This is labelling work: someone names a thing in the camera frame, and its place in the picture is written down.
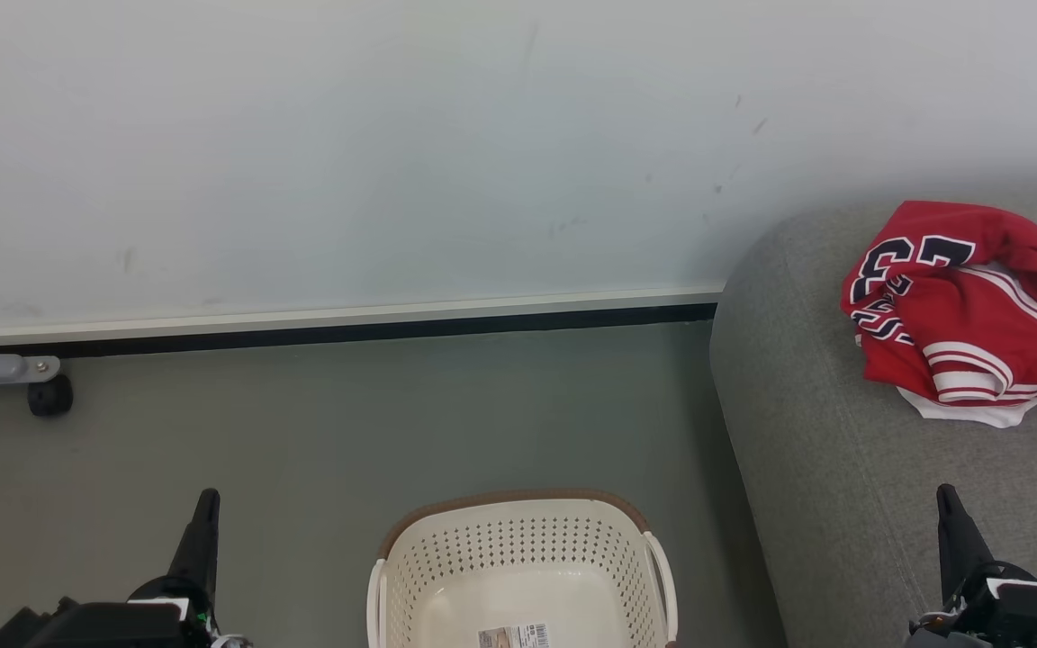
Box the white black wall baseboard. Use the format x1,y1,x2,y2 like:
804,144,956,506
0,286,725,359

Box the grey fabric sofa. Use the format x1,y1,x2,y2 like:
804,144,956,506
709,184,1037,648

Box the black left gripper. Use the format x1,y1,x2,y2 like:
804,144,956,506
0,489,221,648

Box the red basketball jersey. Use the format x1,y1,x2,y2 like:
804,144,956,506
840,200,1037,408

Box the black caster wheel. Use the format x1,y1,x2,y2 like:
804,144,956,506
28,374,75,418

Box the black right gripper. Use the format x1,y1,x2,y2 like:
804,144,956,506
906,484,1037,648

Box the printed paper label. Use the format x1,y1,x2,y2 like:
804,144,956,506
478,622,552,648

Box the cream perforated laundry basket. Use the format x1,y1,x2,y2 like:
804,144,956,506
366,489,680,648

